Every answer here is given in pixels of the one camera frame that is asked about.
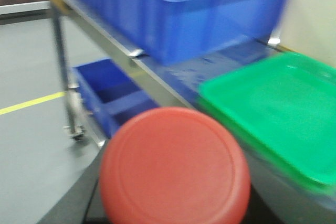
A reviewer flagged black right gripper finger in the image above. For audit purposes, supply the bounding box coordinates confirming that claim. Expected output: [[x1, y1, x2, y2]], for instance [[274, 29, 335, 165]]
[[36, 155, 106, 224]]

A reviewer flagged green tray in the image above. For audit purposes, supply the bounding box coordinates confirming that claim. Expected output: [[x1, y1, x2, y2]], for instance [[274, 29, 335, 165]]
[[198, 52, 335, 195]]

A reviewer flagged blue bin cart lower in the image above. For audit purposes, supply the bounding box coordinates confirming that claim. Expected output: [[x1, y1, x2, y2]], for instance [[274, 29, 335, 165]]
[[72, 58, 159, 138]]

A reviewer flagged steel trolley cart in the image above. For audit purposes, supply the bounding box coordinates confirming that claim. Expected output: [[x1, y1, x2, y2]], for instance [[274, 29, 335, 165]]
[[50, 0, 335, 223]]

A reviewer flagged blue bin on cart top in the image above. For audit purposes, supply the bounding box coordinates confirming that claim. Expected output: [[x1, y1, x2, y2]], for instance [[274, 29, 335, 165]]
[[81, 0, 286, 65]]

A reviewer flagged red push button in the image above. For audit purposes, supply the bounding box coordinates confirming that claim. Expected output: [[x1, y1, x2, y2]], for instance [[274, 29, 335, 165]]
[[99, 107, 250, 223]]

